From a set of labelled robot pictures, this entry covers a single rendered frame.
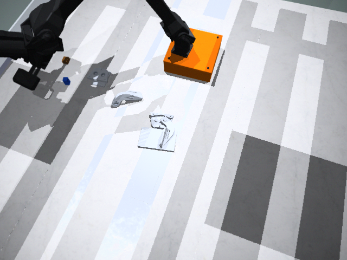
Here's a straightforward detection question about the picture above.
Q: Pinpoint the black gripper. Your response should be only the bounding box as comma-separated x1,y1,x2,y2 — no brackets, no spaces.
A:
12,50,52,90

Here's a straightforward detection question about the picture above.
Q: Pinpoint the blue cube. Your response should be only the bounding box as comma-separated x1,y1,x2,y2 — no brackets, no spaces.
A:
63,77,70,85

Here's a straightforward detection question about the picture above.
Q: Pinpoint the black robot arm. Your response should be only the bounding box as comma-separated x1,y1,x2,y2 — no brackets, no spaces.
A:
0,0,196,64

